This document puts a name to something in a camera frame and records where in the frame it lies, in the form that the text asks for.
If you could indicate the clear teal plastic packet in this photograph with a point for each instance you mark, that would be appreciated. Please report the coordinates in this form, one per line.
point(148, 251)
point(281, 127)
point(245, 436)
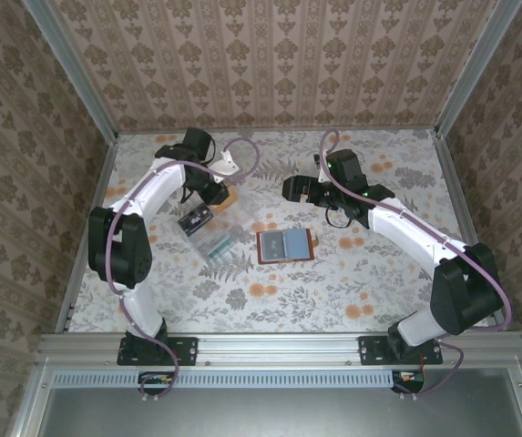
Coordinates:
point(238, 223)

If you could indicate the brown leather card holder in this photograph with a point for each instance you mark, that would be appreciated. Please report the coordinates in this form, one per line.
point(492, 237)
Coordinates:
point(308, 259)

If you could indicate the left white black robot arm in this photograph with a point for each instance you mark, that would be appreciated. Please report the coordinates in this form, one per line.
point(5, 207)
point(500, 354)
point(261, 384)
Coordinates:
point(160, 186)

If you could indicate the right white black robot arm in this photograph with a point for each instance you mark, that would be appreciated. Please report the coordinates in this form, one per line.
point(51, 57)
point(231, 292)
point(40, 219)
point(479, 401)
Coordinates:
point(406, 227)

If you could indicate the black VIP card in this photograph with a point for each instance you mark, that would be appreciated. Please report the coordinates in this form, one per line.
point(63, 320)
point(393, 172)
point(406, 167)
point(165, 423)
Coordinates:
point(194, 218)

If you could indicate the silver grey card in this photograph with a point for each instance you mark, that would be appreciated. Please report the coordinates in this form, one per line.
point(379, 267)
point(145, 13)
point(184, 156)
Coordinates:
point(272, 246)

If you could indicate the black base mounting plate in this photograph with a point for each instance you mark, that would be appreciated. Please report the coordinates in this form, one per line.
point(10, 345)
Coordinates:
point(187, 350)
point(372, 350)

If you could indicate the black controller board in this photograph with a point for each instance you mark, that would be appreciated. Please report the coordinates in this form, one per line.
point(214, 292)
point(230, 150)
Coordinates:
point(156, 384)
point(406, 384)

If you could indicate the grey metal panel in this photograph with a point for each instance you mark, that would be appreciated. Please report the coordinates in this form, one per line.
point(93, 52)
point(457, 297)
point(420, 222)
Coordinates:
point(288, 414)

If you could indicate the aluminium side rail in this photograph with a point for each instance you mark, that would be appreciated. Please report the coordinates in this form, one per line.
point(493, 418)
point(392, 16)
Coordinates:
point(455, 182)
point(103, 173)

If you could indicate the long aluminium mounting rail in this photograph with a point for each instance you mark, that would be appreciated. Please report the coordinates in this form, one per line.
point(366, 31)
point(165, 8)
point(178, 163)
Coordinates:
point(279, 348)

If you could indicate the aluminium frame post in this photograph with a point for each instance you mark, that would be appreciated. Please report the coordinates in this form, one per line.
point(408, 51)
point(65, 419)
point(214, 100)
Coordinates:
point(476, 68)
point(76, 73)

